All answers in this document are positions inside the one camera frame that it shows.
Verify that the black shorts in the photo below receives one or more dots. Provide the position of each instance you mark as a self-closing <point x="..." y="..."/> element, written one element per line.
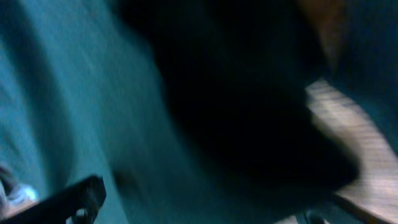
<point x="191" y="111"/>

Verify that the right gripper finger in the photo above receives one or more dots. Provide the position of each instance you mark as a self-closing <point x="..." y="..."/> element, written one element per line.
<point x="78" y="203"/>

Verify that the blue polo shirt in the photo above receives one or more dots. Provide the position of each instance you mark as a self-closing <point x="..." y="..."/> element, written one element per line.
<point x="367" y="70"/>

